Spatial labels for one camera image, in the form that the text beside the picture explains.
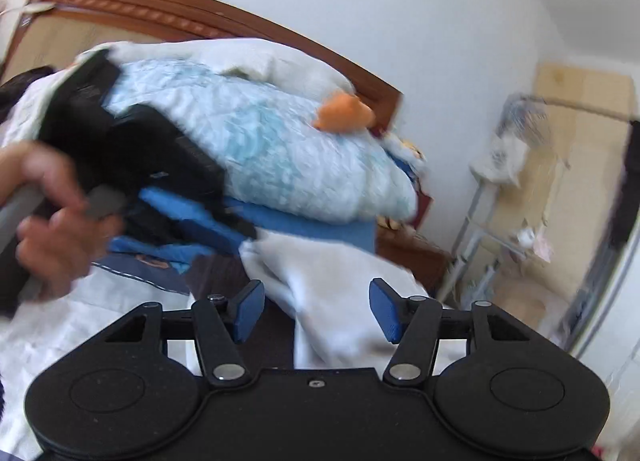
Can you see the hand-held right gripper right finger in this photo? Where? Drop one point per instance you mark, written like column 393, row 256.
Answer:
column 386, row 311

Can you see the person's left hand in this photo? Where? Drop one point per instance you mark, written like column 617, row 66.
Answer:
column 60, row 246

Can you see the bed with striped sheet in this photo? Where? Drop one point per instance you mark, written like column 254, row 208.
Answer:
column 75, row 331

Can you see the wooden nightstand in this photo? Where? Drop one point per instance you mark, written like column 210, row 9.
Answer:
column 415, row 261

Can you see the light blue quilt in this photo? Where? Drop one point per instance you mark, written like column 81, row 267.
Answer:
column 275, row 156

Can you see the orange plush toy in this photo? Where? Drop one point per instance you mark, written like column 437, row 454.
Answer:
column 345, row 113

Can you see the rolling side table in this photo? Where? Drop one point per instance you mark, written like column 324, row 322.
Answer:
column 487, row 233

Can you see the small white plush toy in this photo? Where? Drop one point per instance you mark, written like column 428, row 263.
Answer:
column 526, row 237

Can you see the dark brown folded sweater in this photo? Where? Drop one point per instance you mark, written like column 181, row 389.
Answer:
column 215, row 276

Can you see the brown paper bag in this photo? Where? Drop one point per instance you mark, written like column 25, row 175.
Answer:
column 520, row 301

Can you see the wooden headboard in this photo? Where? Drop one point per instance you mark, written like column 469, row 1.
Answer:
column 200, row 6

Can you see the blue pillow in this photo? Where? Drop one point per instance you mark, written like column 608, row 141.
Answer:
column 325, row 231

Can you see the white tote bag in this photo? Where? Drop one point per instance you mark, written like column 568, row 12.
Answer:
column 500, row 161

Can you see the white fluffy blanket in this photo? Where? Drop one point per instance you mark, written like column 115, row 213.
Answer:
column 280, row 66

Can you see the bundle of clothes hangers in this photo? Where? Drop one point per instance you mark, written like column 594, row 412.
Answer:
column 525, row 116

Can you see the black hanging garment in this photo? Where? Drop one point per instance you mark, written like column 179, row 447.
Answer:
column 627, row 181

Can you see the white shirt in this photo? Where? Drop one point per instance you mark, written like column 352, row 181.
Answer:
column 340, row 281

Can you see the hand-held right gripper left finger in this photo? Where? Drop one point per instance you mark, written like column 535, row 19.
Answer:
column 247, row 311

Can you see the red bag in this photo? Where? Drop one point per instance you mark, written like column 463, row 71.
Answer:
column 424, row 206

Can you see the beige wooden cabinet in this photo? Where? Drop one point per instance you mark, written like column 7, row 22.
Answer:
column 575, row 141

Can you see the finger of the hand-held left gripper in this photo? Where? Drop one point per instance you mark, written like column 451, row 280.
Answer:
column 200, row 221

